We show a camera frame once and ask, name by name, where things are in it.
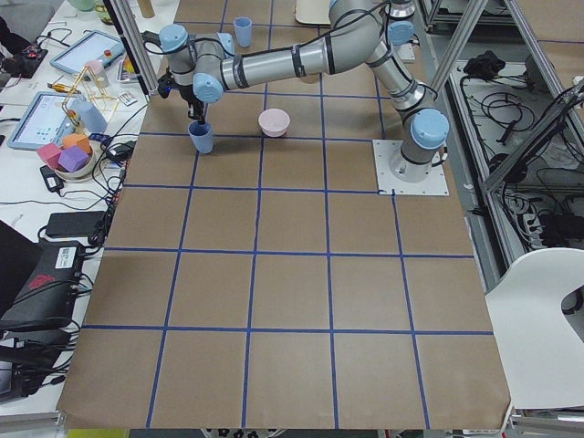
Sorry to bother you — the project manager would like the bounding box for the black laptop computer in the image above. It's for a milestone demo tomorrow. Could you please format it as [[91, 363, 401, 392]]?
[[1, 223, 83, 332]]

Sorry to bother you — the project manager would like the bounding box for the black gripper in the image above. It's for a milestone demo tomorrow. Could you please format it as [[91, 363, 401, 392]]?
[[157, 68, 206, 124]]

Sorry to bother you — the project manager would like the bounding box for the gold wire rack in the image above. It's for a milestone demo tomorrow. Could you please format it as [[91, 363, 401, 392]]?
[[61, 64, 120, 133]]

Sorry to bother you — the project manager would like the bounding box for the blue cup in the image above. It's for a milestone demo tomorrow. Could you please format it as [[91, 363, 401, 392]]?
[[188, 121, 214, 154], [233, 16, 253, 47]]

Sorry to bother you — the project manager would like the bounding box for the white chair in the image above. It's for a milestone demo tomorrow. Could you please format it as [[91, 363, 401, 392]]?
[[485, 247, 583, 410]]

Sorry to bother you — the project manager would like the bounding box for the bowl of coloured foam blocks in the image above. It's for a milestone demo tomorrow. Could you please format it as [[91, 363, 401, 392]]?
[[36, 133, 97, 183]]

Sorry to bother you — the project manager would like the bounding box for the aluminium frame post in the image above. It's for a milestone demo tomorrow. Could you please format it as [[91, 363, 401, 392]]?
[[106, 0, 158, 96]]

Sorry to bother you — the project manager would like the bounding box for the black power adapter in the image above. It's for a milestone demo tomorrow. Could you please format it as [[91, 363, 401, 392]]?
[[39, 165, 64, 193]]

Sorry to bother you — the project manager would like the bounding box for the teach pendant tablet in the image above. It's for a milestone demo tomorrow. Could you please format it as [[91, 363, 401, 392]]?
[[7, 91, 75, 151], [49, 30, 125, 74]]

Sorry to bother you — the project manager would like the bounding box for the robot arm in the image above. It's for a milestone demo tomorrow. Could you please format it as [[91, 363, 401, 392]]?
[[386, 0, 415, 47], [143, 1, 450, 183]]

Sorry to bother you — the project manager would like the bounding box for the pink bowl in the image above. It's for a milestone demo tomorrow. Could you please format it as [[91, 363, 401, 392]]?
[[258, 109, 290, 138]]

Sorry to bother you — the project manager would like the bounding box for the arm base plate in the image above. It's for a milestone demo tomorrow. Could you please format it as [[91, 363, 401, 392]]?
[[372, 140, 449, 196]]

